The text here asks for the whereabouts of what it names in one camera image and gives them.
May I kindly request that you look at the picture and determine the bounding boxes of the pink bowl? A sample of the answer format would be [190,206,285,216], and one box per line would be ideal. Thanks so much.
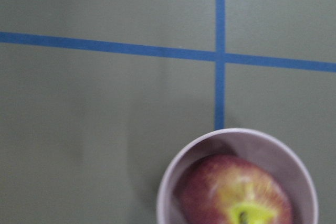
[156,128,319,223]

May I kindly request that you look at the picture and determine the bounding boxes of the brown paper table cover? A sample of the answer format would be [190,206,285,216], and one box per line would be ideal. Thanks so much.
[1,0,335,223]

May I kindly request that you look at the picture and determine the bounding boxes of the red yellow apple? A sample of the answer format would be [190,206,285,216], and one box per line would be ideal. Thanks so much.
[178,154,294,223]

